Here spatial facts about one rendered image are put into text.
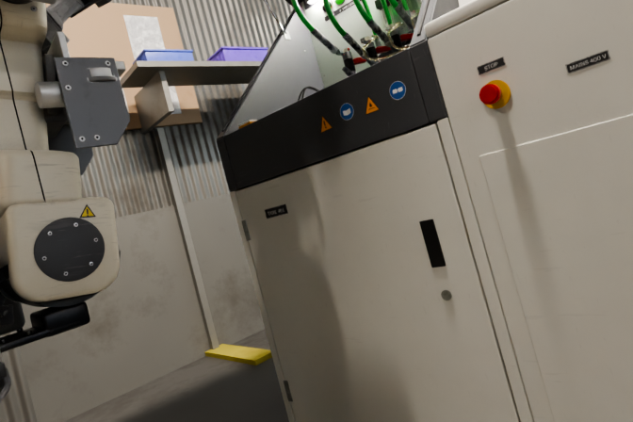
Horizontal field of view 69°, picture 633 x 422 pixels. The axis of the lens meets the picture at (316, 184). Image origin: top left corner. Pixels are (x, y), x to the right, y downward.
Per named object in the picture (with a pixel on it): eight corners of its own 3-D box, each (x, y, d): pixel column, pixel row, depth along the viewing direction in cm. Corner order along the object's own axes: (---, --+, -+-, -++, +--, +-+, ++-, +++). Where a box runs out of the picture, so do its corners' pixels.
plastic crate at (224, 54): (253, 76, 306) (249, 61, 307) (272, 63, 289) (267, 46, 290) (208, 78, 285) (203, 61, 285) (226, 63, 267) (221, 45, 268)
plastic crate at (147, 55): (183, 77, 272) (179, 62, 272) (197, 64, 257) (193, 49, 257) (136, 78, 253) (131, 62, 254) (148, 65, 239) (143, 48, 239)
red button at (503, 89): (478, 113, 83) (470, 85, 83) (486, 112, 86) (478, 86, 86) (507, 103, 80) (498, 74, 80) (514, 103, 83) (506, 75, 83)
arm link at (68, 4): (75, 20, 145) (51, -10, 139) (112, -4, 144) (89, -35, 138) (38, 62, 108) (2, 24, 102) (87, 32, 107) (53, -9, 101)
